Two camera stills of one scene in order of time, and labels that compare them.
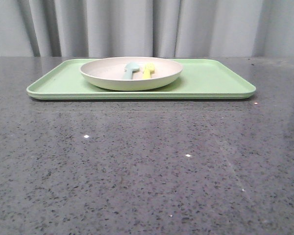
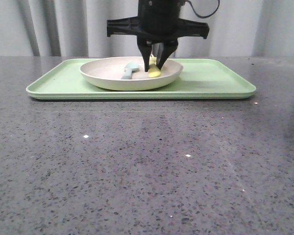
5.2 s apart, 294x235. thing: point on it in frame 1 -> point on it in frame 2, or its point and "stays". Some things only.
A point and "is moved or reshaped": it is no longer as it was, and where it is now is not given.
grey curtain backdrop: (150, 28) stays
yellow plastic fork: (149, 69) is moved or reshaped
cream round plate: (109, 73) stays
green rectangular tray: (199, 79) stays
